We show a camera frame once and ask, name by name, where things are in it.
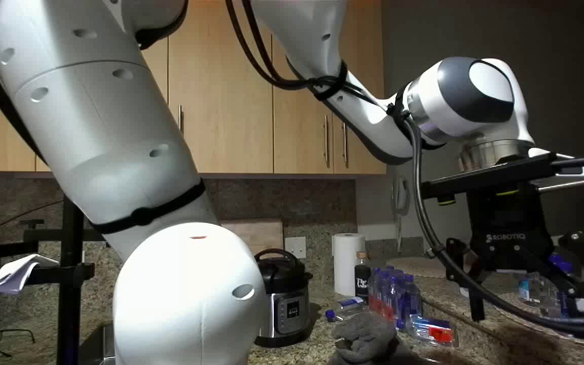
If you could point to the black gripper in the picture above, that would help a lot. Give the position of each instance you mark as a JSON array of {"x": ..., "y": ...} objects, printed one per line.
[{"x": 508, "y": 223}]

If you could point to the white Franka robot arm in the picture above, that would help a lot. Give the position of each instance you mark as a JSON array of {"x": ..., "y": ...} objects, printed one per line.
[{"x": 101, "y": 134}]

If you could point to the clear blue-capped water bottle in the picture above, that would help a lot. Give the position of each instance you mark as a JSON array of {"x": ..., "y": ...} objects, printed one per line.
[{"x": 533, "y": 287}]

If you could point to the red blue white package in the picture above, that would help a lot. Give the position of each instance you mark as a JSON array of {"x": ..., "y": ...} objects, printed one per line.
[{"x": 433, "y": 331}]

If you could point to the shrink-wrapped water bottle pack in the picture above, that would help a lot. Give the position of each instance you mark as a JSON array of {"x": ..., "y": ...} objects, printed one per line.
[{"x": 393, "y": 295}]

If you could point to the white paper towel roll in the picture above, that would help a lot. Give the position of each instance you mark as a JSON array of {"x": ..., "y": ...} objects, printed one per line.
[{"x": 346, "y": 264}]

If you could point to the small blue-capped lying bottle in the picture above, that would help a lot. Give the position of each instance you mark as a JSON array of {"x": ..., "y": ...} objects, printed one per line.
[{"x": 344, "y": 311}]

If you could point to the black steel pressure cooker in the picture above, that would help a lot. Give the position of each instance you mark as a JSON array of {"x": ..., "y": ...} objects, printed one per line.
[{"x": 283, "y": 296}]

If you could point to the wooden cutting board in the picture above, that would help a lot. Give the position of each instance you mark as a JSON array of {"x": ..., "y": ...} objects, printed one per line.
[{"x": 257, "y": 234}]

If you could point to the black horizontal stand rod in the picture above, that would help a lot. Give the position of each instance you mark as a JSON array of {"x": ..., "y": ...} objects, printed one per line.
[{"x": 40, "y": 234}]

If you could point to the white crumpled paper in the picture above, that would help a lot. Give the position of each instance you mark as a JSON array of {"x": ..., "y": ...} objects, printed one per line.
[{"x": 15, "y": 273}]

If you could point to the white wall outlet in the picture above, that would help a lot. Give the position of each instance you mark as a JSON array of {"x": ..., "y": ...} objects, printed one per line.
[{"x": 297, "y": 249}]

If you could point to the light wooden wall cabinets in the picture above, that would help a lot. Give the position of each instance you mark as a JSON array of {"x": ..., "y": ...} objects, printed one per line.
[{"x": 231, "y": 102}]

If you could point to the grey metal base plate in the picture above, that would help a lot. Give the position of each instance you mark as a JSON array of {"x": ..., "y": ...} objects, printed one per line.
[{"x": 100, "y": 348}]

